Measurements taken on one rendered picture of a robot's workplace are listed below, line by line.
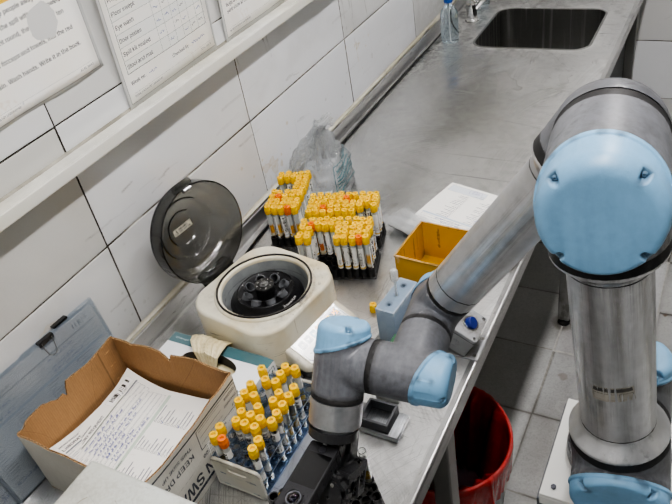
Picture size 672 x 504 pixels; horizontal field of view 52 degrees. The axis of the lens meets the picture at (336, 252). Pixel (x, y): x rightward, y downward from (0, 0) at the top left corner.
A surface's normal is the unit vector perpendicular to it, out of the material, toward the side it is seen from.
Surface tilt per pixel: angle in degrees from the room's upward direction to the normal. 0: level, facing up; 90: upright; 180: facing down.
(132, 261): 90
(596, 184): 83
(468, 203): 1
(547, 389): 0
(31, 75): 90
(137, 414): 1
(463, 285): 88
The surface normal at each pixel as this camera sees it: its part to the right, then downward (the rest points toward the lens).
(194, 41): 0.90, 0.20
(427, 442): -0.15, -0.79
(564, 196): -0.37, 0.51
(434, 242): -0.51, 0.58
